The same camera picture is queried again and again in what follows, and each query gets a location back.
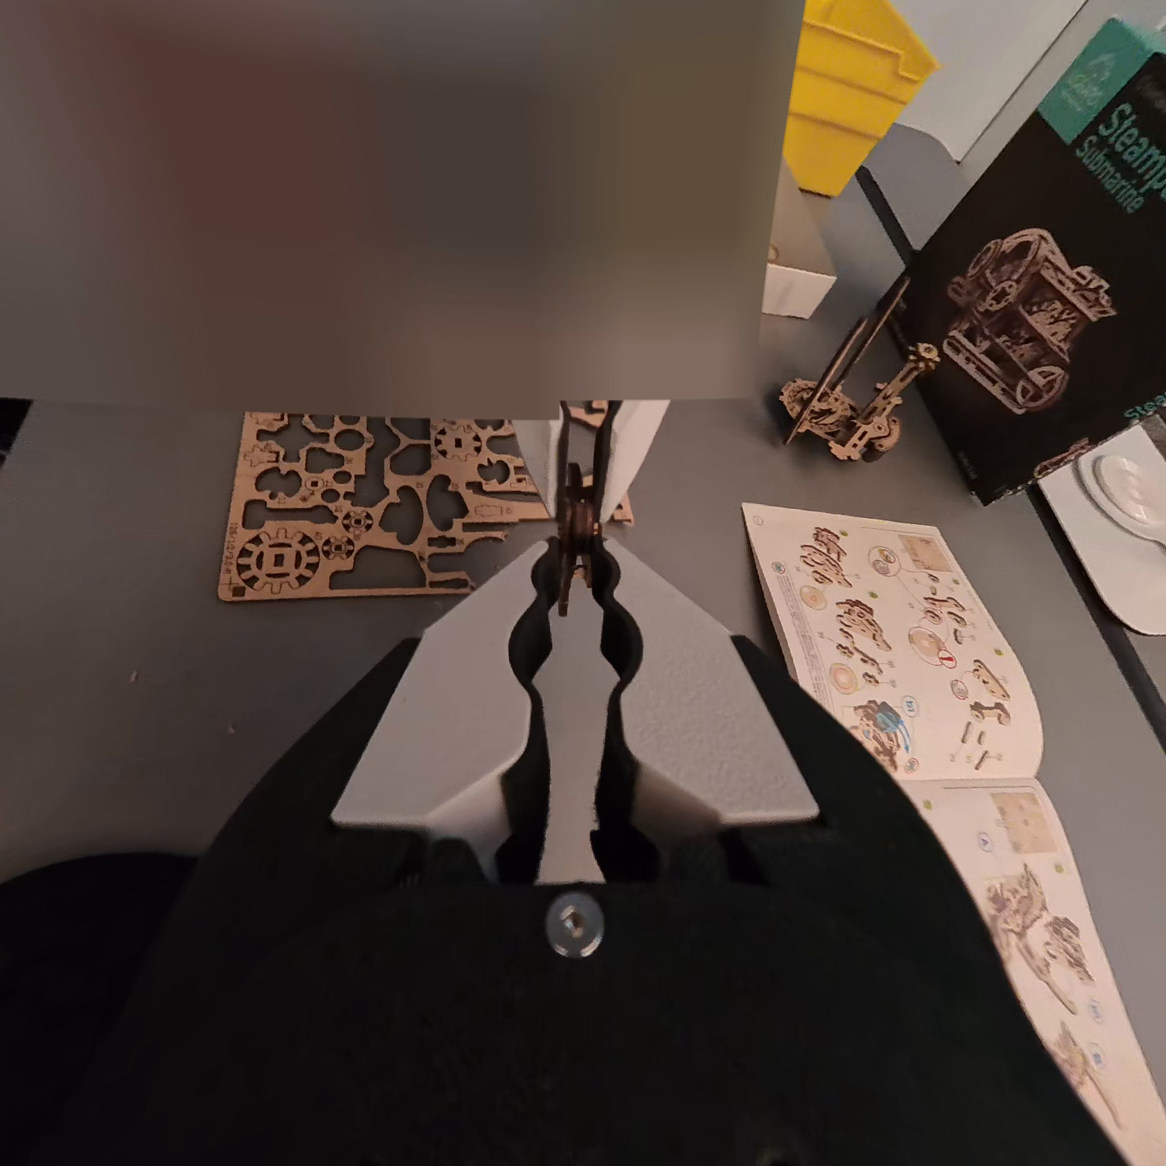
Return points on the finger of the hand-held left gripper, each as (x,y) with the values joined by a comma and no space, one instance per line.
(544,456)
(633,446)

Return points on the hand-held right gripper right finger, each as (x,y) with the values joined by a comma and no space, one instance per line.
(711,729)

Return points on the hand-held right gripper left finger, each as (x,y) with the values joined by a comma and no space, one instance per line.
(427,729)

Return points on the small wooden gear assembly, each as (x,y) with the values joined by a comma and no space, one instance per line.
(576,528)

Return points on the laser-cut wooden parts sheet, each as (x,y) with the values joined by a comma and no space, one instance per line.
(300,520)

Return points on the partly built wooden model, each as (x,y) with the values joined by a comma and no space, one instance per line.
(856,420)

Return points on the black model kit box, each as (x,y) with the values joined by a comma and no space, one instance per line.
(1092,274)

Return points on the open instruction booklet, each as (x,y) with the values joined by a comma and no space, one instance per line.
(910,638)

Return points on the white cardboard tray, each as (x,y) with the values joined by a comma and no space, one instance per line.
(797,292)

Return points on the yellow plastic bin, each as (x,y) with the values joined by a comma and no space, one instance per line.
(847,91)

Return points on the white desk stand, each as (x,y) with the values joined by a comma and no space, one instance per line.
(1120,548)

